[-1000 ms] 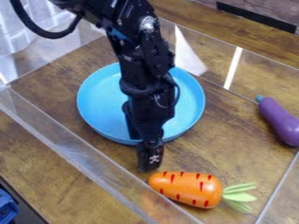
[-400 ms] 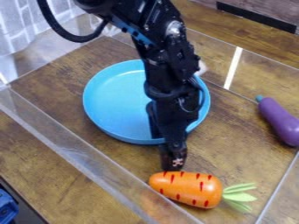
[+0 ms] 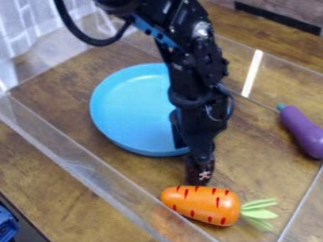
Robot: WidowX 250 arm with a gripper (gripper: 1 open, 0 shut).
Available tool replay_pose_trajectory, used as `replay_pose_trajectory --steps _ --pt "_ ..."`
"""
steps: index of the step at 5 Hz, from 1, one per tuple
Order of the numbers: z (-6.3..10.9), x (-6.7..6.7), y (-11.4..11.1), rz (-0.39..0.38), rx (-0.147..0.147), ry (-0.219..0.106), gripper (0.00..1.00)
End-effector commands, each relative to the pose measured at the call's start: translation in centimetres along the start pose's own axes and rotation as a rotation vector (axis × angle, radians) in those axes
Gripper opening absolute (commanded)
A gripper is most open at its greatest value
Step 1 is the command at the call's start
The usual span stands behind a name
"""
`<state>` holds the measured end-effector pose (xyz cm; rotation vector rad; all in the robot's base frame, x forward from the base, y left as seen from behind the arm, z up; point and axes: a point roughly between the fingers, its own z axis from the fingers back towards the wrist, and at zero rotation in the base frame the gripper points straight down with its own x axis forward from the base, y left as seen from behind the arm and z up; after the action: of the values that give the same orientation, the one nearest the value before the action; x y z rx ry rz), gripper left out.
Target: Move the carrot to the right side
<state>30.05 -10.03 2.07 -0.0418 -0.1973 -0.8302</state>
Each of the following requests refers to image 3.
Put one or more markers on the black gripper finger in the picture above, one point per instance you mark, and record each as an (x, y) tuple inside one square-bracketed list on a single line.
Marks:
[(197, 172), (177, 137)]

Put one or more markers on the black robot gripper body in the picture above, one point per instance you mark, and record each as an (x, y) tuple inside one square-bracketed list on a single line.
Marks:
[(202, 120)]

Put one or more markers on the orange toy carrot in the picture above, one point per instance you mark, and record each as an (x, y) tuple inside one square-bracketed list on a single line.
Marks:
[(217, 206)]

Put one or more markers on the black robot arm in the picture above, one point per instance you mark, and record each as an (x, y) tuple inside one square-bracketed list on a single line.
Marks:
[(181, 30)]

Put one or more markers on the blue round plate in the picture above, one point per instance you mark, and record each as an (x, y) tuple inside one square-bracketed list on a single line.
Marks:
[(129, 109)]

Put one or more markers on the purple toy eggplant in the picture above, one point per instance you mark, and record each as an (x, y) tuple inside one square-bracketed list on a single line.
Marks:
[(305, 132)]

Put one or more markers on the blue object at corner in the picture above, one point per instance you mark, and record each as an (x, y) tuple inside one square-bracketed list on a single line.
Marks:
[(8, 225)]

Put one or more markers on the clear acrylic enclosure wall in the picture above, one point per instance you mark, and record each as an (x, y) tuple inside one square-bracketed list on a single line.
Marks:
[(86, 192)]

